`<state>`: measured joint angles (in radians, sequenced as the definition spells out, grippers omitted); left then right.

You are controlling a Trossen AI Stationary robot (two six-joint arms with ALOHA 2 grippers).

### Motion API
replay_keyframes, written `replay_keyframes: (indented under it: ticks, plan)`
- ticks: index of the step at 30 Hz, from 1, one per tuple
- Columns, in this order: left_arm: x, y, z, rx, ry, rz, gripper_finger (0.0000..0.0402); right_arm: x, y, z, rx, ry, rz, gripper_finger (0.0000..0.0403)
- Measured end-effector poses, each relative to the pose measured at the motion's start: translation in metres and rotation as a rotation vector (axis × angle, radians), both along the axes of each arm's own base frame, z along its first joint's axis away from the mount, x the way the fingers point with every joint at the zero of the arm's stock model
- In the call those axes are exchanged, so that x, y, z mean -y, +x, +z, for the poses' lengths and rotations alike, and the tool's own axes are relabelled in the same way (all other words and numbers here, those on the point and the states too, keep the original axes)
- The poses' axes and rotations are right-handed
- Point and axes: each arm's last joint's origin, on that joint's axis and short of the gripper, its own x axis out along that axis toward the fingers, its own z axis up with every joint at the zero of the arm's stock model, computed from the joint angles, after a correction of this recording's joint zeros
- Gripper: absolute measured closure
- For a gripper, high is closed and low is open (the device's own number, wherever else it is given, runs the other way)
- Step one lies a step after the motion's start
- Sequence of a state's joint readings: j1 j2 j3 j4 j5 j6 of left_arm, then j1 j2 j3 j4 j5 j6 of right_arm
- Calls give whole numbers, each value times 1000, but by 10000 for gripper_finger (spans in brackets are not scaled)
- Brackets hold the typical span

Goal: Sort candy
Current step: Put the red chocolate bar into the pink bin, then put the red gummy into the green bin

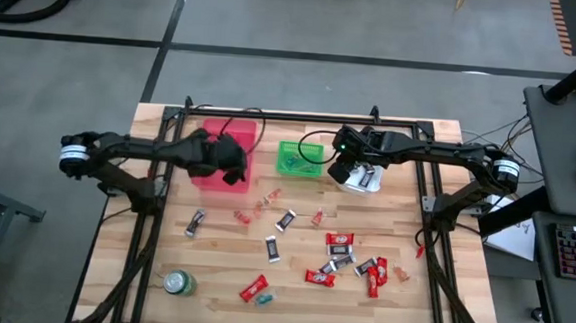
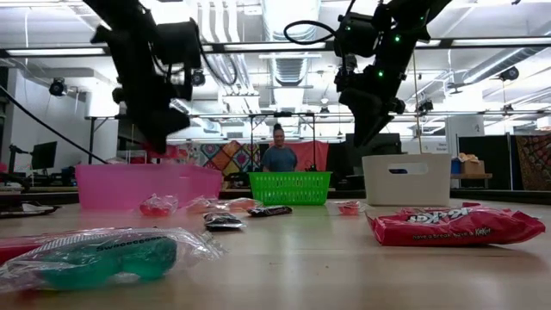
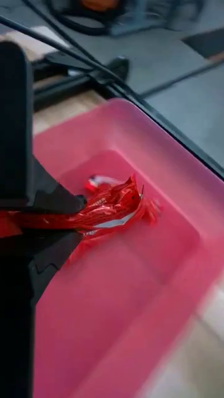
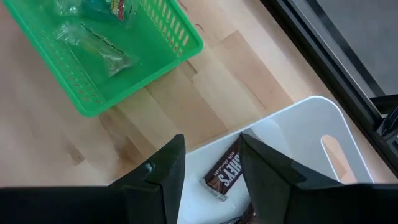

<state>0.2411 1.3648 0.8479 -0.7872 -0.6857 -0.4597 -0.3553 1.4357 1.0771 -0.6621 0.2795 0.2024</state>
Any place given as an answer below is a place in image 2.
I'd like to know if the person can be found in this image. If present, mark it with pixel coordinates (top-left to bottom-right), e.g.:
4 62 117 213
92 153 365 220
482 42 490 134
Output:
260 123 299 173

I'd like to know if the green gummy in clear wrapper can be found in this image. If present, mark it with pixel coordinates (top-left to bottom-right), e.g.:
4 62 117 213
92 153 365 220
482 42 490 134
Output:
0 226 227 294

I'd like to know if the green plastic basket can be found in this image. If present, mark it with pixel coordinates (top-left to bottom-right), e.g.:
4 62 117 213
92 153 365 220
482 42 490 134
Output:
248 170 333 207

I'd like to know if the black metal stand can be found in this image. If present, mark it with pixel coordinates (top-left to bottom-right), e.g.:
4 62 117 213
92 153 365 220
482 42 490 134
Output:
88 114 154 164

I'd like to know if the pink plastic bin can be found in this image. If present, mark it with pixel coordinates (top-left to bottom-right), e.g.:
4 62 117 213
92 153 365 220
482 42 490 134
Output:
75 163 223 212

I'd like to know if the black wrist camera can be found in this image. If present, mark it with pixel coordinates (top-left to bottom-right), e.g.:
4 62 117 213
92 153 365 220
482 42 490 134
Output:
152 19 202 70
337 11 382 59

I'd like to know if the red hanging cloth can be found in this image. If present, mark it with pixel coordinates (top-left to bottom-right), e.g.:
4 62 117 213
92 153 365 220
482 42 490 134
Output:
269 139 331 173

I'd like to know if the black right camera cable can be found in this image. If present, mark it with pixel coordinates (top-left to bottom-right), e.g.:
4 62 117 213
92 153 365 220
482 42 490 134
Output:
282 19 345 59

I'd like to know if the black diagonal cable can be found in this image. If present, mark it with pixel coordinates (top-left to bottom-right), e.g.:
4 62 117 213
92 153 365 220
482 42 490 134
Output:
0 84 111 165

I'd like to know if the black ceiling spotlight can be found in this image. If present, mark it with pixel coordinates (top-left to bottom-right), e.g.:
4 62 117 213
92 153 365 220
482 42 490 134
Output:
189 67 207 88
48 77 68 97
498 65 521 83

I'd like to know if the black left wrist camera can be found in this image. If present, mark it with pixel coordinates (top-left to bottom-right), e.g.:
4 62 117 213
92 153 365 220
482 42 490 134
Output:
152 19 202 70

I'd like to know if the wooden side table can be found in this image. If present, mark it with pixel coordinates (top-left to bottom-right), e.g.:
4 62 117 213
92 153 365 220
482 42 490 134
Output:
449 172 494 190

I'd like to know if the white sign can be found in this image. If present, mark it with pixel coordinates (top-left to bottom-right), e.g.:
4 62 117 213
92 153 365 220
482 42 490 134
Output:
404 136 449 155

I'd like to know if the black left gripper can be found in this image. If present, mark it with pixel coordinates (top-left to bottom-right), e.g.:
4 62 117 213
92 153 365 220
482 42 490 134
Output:
118 81 193 154

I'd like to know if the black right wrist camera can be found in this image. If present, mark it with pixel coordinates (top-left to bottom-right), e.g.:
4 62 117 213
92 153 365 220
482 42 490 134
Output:
337 11 382 59

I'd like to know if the black computer monitor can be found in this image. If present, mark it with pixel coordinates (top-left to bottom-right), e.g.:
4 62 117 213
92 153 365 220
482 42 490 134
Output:
30 140 58 171

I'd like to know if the long black light fixture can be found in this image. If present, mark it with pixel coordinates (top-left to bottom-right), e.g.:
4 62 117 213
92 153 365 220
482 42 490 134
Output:
0 37 551 59

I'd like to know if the large black screen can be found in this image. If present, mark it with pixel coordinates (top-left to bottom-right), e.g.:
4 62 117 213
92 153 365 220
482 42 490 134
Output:
335 132 404 190

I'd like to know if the white plastic bin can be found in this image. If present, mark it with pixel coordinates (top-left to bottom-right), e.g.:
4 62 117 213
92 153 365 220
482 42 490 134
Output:
361 153 453 207

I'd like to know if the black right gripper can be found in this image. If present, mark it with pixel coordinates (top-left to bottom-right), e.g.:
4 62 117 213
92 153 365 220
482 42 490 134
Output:
335 64 408 147

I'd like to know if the red gummy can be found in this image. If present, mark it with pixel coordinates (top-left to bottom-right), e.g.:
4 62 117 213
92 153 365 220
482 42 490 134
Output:
331 200 367 216
138 193 180 218
184 195 220 215
219 196 263 212

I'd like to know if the colourful patchwork quilt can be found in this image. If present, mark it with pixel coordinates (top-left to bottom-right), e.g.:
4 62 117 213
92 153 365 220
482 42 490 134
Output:
171 139 259 190

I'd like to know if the dark brown chocolate bar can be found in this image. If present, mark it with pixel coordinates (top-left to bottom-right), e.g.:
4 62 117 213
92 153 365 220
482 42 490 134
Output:
247 205 294 218
202 211 247 232
0 201 61 219

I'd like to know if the black partition panel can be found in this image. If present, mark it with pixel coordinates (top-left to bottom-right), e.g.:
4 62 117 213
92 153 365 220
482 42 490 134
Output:
457 134 514 191

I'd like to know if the brown cardboard box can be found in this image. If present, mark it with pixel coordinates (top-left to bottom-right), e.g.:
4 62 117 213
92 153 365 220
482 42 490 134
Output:
460 158 486 176

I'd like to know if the dark patterned quilt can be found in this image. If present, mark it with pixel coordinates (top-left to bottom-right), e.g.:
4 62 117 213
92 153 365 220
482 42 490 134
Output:
515 133 551 192

